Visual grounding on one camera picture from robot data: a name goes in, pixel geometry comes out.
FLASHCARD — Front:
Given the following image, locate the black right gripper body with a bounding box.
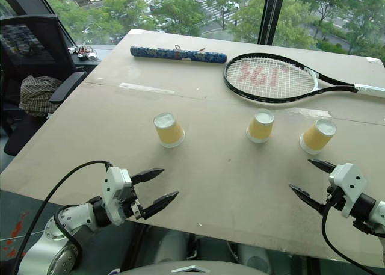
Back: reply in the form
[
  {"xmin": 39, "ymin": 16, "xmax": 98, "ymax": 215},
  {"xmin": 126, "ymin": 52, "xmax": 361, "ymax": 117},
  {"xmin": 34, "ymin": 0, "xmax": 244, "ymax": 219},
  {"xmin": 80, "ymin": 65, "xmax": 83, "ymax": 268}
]
[{"xmin": 325, "ymin": 185, "xmax": 347, "ymax": 212}]

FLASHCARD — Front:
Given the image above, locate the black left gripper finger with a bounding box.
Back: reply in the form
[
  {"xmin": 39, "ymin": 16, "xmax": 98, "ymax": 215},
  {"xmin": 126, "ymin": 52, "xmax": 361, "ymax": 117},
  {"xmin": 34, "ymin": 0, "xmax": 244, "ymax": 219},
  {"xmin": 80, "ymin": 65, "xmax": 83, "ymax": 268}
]
[
  {"xmin": 141, "ymin": 191, "xmax": 180, "ymax": 221},
  {"xmin": 130, "ymin": 167, "xmax": 165, "ymax": 186}
]

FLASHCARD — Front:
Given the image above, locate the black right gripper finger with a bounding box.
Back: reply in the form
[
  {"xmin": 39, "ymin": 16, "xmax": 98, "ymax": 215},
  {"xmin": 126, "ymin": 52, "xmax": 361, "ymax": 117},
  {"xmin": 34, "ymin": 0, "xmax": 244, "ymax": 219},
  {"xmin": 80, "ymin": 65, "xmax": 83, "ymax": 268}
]
[
  {"xmin": 307, "ymin": 158, "xmax": 337, "ymax": 176},
  {"xmin": 288, "ymin": 183, "xmax": 328, "ymax": 218}
]

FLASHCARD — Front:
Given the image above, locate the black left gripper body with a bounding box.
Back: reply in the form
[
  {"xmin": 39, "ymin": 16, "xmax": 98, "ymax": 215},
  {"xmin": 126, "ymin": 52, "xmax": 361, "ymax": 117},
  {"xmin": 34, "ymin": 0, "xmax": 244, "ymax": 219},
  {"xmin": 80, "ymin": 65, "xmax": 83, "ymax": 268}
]
[{"xmin": 121, "ymin": 184, "xmax": 144, "ymax": 221}]

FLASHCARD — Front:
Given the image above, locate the yellow paper cup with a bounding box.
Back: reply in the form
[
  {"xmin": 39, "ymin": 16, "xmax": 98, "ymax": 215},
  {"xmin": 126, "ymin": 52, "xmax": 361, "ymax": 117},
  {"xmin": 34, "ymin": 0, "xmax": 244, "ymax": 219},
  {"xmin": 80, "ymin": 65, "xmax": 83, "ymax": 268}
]
[
  {"xmin": 245, "ymin": 108, "xmax": 276, "ymax": 144},
  {"xmin": 153, "ymin": 111, "xmax": 186, "ymax": 149},
  {"xmin": 298, "ymin": 117, "xmax": 338, "ymax": 155}
]

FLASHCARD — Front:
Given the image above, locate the silver robot torso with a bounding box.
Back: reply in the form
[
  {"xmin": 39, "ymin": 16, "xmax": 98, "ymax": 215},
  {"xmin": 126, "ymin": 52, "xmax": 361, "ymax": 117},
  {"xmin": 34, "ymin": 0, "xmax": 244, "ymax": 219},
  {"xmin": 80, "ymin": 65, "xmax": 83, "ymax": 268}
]
[{"xmin": 119, "ymin": 258, "xmax": 273, "ymax": 275}]

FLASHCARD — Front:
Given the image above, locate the black white tennis racket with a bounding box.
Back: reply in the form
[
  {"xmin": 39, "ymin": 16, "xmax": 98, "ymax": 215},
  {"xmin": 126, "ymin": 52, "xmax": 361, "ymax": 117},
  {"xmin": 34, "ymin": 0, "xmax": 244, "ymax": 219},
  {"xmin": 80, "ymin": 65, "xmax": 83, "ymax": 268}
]
[{"xmin": 223, "ymin": 52, "xmax": 385, "ymax": 105}]

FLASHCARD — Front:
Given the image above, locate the blue patterned tube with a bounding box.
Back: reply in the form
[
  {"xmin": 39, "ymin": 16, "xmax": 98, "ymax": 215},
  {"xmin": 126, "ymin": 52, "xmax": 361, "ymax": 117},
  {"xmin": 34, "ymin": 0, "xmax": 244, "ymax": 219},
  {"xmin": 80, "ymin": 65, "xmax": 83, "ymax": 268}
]
[{"xmin": 129, "ymin": 45, "xmax": 227, "ymax": 64}]

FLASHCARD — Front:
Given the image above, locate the checked cloth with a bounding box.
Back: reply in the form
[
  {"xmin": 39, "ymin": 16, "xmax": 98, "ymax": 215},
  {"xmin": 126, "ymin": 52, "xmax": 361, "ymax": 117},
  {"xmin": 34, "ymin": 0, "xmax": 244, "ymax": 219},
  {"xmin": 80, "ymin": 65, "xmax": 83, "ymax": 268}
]
[{"xmin": 19, "ymin": 75, "xmax": 63, "ymax": 117}]

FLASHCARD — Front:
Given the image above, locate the small electronics clutter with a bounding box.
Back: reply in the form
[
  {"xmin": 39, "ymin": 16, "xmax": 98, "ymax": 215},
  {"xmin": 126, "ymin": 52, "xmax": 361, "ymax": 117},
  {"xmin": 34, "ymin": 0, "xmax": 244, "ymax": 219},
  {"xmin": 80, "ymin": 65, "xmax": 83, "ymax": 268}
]
[{"xmin": 68, "ymin": 44, "xmax": 99, "ymax": 63}]

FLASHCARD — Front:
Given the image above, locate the black office chair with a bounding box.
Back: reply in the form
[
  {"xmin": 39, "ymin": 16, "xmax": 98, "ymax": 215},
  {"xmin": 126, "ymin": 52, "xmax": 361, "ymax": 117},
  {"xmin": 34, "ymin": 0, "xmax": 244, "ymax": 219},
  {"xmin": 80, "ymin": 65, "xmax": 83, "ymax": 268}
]
[{"xmin": 0, "ymin": 14, "xmax": 88, "ymax": 156}]

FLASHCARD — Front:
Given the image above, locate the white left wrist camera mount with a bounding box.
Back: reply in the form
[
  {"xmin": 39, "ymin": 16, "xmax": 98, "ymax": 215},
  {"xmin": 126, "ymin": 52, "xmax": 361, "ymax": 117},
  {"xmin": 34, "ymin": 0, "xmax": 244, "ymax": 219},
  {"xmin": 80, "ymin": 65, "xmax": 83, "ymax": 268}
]
[{"xmin": 101, "ymin": 165, "xmax": 134, "ymax": 227}]

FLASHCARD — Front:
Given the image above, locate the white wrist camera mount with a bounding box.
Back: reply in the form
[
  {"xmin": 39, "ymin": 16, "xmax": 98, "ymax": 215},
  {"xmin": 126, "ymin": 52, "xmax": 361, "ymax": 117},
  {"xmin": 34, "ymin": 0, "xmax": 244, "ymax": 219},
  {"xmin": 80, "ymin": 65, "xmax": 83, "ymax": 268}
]
[
  {"xmin": 101, "ymin": 165, "xmax": 134, "ymax": 227},
  {"xmin": 327, "ymin": 162, "xmax": 368, "ymax": 218}
]

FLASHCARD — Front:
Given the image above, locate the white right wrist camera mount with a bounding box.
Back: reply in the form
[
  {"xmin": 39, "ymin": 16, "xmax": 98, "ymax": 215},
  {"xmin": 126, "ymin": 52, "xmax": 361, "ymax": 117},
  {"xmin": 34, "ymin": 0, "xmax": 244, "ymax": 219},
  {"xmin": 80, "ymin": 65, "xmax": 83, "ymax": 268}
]
[{"xmin": 327, "ymin": 162, "xmax": 368, "ymax": 218}]

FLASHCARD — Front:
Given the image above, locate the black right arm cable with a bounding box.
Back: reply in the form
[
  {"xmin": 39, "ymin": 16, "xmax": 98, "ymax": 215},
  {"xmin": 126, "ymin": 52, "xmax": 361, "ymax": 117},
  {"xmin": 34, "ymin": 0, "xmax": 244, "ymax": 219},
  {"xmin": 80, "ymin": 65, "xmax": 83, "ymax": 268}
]
[{"xmin": 321, "ymin": 203, "xmax": 385, "ymax": 275}]

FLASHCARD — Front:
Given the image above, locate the black window frame post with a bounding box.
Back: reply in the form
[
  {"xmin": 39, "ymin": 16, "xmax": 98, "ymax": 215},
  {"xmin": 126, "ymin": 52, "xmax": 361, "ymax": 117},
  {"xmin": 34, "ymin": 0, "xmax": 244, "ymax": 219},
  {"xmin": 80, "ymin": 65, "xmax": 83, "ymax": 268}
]
[{"xmin": 257, "ymin": 0, "xmax": 287, "ymax": 46}]

